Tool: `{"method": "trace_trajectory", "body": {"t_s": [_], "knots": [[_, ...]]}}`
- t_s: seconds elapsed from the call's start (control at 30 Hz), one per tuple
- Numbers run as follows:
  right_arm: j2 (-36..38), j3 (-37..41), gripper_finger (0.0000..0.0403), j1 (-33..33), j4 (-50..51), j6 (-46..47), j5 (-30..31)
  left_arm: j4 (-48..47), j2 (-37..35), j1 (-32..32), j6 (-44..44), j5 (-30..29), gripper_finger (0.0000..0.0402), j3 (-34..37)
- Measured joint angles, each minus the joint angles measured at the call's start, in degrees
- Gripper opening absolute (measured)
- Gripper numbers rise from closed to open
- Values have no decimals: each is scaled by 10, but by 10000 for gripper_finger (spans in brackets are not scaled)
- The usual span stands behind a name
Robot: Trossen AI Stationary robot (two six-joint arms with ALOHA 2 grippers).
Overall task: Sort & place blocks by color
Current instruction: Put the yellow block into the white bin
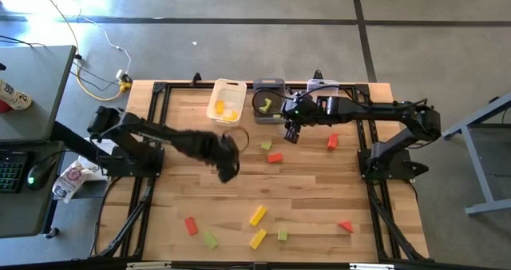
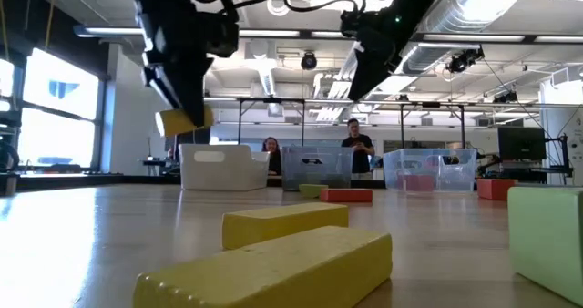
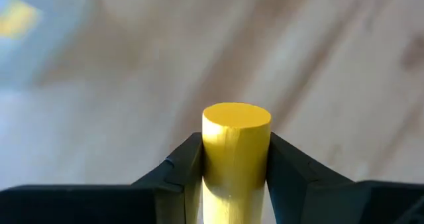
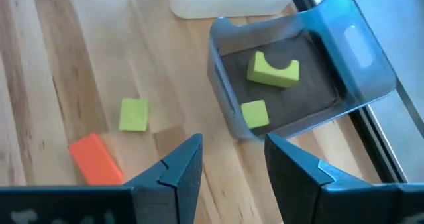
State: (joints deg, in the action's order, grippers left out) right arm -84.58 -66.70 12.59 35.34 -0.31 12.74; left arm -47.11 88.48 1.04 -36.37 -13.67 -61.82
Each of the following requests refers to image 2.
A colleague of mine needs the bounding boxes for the yellow rectangular wooden block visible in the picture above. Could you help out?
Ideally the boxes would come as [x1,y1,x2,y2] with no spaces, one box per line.
[154,106,215,139]

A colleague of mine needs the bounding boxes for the person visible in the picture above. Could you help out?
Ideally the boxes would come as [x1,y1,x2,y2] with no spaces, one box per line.
[261,136,283,176]

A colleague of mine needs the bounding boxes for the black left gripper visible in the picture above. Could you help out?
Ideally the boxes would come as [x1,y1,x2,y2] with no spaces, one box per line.
[136,6,215,128]

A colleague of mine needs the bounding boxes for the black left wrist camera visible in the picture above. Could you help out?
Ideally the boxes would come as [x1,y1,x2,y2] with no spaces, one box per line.
[199,12,241,59]

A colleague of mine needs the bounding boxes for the silver ventilation duct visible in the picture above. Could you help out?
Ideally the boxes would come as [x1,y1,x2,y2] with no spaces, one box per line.
[409,0,529,75]

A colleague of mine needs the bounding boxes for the black ceiling mounted device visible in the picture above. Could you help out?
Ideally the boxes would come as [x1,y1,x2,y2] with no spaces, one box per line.
[445,46,486,75]

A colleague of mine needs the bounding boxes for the long yellow wooden block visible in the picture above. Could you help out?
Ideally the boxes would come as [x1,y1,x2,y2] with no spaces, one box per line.
[221,201,351,251]
[132,225,394,308]

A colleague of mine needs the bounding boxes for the green wooden cube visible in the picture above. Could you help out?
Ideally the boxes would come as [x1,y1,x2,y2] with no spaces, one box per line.
[507,186,583,307]

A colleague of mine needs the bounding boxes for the large bright window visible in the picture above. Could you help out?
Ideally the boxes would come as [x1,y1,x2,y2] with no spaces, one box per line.
[17,47,101,170]

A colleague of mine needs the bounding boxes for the black background rig frame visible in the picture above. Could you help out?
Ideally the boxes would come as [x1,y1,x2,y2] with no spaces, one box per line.
[236,97,307,148]
[399,100,466,150]

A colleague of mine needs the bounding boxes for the long ceiling light strip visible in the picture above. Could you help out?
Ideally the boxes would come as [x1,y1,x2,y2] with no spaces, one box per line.
[72,24,583,45]

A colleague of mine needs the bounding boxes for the black aluminium table frame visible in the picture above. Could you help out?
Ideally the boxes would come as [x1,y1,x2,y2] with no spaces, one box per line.
[15,174,386,192]

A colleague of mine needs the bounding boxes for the grey plastic bin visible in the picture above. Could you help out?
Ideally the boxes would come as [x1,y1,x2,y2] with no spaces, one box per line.
[279,145,354,191]

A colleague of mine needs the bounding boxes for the small red wooden block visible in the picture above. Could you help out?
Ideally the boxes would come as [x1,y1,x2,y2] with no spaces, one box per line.
[476,178,519,202]

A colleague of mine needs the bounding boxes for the black machine part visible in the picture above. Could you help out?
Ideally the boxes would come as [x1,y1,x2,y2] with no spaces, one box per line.
[0,109,23,198]

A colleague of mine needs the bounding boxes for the black computer monitor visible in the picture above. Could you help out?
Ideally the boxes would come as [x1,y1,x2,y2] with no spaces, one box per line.
[164,123,212,161]
[496,126,547,162]

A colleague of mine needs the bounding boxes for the black ceiling lamp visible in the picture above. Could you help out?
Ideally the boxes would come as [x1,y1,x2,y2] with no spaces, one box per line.
[300,51,319,71]

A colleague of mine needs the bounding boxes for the person feet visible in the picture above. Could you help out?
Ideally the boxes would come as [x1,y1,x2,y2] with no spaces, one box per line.
[340,118,377,181]

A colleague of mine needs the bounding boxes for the white ceiling ring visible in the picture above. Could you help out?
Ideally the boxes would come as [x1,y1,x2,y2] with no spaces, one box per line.
[266,0,292,17]

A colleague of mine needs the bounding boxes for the red rectangular wooden block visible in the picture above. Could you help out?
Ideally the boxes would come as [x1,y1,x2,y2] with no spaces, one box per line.
[395,174,437,193]
[319,188,373,204]

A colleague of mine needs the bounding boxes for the small green wooden block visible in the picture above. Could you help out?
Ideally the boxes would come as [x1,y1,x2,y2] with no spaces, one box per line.
[298,183,329,199]

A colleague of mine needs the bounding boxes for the clear plastic bin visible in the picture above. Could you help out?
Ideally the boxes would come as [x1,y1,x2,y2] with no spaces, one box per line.
[382,148,478,193]

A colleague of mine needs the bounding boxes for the white plastic bin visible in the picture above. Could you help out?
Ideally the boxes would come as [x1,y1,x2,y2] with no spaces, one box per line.
[178,143,271,192]

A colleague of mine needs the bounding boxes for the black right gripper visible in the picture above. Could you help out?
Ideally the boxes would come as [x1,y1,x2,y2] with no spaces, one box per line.
[348,6,427,102]

